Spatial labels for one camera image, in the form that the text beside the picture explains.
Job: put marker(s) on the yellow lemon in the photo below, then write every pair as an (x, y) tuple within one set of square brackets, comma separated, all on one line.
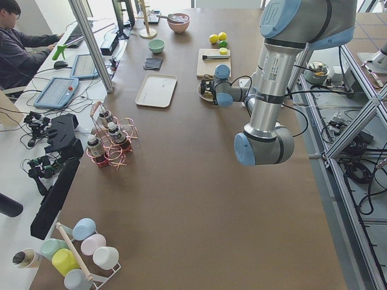
[(213, 38), (222, 36)]

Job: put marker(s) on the cream rabbit tray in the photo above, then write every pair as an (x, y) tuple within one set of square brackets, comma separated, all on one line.
[(156, 90)]

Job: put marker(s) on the bottle lower right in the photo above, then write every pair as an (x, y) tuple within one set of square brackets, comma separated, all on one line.
[(93, 145)]

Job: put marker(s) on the wooden stand with base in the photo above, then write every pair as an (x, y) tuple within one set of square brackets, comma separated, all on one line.
[(147, 32)]

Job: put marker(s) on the green bowl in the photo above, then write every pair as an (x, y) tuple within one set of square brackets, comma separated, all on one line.
[(156, 46)]

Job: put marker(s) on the blue teach pendant near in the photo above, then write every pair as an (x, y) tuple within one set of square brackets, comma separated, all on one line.
[(57, 94)]

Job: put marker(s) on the white round plate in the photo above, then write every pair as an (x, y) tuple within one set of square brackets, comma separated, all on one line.
[(202, 89)]

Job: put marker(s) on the bottle lower left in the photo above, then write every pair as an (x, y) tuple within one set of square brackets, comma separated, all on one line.
[(116, 134)]

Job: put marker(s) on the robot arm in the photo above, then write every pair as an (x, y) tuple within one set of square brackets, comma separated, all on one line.
[(220, 90), (288, 28)]

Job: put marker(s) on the aluminium frame post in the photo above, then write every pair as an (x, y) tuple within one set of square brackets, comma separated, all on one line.
[(79, 13)]

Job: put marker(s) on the wooden cutting board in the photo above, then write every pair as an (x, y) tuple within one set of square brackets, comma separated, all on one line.
[(208, 66)]

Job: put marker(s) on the bottle upper white cap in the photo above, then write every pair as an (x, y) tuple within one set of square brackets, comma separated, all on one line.
[(105, 118)]

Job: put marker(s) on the cup rack with cups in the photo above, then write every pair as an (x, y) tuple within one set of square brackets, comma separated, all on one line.
[(82, 256)]

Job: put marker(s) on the yellow lemon lower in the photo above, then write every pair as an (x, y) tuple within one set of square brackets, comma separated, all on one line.
[(222, 36)]

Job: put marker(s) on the copper wire bottle rack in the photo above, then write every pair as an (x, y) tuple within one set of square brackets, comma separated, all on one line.
[(111, 154)]

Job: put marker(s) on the seated person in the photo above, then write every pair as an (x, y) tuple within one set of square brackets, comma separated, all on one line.
[(21, 55)]

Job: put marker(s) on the green lime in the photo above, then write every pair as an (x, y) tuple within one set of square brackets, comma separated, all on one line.
[(223, 44)]

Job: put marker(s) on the grey folded cloth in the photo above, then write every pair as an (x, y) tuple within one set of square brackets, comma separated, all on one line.
[(153, 63)]

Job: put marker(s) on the steel muddler black tip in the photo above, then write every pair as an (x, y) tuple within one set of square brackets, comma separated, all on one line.
[(215, 57)]

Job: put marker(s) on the yellow lemon upper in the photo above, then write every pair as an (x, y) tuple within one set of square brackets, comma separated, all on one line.
[(213, 38)]

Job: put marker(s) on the half lemon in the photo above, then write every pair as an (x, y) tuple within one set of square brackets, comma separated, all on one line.
[(223, 51)]

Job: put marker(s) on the pink bowl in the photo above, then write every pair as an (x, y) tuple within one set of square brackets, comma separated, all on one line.
[(178, 22)]

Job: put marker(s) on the blue teach pendant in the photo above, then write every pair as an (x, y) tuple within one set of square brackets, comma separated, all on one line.
[(83, 68), (57, 94)]

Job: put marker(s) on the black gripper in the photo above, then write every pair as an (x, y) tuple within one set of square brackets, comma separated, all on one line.
[(209, 87)]

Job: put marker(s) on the blue teach pendant far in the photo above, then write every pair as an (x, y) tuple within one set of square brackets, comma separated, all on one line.
[(83, 68)]

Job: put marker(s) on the bread slice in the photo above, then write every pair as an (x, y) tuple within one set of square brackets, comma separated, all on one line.
[(207, 95)]

